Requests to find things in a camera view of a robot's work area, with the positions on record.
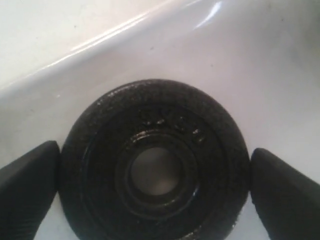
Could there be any black weight plate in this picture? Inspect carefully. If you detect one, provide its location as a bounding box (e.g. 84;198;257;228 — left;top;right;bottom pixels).
59;79;250;240

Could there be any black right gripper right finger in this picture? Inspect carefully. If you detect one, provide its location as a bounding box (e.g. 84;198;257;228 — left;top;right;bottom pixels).
250;148;320;240

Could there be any white rectangular plastic tray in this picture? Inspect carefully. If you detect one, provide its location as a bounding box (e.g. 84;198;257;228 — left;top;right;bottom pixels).
0;0;320;240

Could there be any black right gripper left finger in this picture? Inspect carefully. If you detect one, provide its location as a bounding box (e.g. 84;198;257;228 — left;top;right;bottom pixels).
0;140;61;240

